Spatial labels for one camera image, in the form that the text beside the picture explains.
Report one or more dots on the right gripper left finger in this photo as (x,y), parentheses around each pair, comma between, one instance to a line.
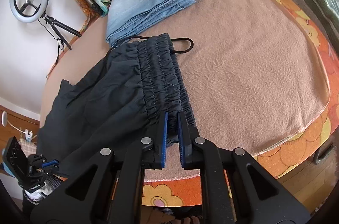
(160,141)

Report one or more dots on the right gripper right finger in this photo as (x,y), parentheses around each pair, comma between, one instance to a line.
(185,136)

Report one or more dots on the black mini tripod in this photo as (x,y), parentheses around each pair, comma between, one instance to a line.
(55,25)

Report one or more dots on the dark navy pants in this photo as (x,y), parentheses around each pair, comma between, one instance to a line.
(115,102)

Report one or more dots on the white clip desk lamp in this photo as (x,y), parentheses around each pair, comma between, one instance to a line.
(28,135)

